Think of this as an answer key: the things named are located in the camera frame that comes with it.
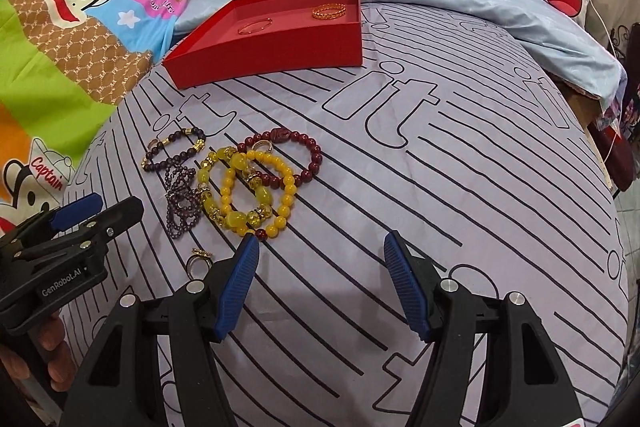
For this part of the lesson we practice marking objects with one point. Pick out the person's left hand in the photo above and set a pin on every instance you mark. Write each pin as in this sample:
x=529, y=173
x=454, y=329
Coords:
x=61, y=367

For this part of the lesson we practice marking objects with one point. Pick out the red jewelry tray box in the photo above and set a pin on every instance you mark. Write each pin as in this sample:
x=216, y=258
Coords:
x=215, y=51

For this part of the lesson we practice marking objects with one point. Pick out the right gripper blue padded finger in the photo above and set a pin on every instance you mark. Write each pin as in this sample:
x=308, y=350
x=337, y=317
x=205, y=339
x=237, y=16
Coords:
x=231, y=280
x=411, y=279

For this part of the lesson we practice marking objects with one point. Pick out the thin gold bangle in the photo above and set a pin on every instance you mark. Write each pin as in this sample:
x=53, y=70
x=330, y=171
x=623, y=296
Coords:
x=255, y=26

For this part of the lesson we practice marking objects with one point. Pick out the cartoon monkey colourful blanket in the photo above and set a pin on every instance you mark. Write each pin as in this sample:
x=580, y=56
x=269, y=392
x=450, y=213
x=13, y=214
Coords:
x=65, y=65

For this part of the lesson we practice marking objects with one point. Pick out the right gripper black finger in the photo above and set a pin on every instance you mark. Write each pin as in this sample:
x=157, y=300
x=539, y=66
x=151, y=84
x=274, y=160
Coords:
x=35, y=237

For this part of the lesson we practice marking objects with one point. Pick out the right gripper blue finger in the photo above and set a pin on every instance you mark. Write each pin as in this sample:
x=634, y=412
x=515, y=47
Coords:
x=74, y=213

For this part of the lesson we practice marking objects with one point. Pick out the dark red chair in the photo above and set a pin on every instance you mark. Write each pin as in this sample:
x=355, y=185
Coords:
x=619, y=149

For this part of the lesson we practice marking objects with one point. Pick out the gold chain bangle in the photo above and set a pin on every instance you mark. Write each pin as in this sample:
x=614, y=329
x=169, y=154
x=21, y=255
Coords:
x=329, y=11

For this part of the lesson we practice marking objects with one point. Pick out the striped lilac bed sheet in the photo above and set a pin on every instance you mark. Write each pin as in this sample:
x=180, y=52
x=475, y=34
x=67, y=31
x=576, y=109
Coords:
x=448, y=133

